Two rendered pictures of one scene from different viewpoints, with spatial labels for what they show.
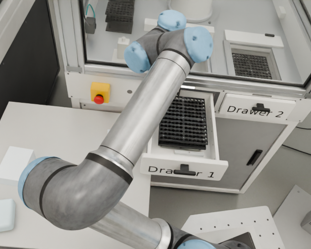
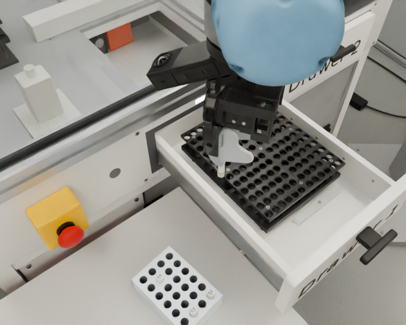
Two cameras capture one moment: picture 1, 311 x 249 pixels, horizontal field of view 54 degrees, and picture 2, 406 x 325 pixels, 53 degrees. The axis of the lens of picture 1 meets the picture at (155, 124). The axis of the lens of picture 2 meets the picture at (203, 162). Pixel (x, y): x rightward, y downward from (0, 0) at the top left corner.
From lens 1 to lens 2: 0.60 m
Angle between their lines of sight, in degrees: 21
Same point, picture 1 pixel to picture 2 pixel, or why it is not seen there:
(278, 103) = (355, 28)
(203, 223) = not seen: outside the picture
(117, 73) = (75, 153)
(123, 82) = (95, 163)
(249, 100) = not seen: hidden behind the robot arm
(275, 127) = (342, 76)
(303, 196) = (367, 151)
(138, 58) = (323, 12)
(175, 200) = not seen: hidden behind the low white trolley
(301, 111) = (376, 24)
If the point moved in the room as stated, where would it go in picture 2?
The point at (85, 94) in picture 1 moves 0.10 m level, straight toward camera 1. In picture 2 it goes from (21, 246) to (62, 282)
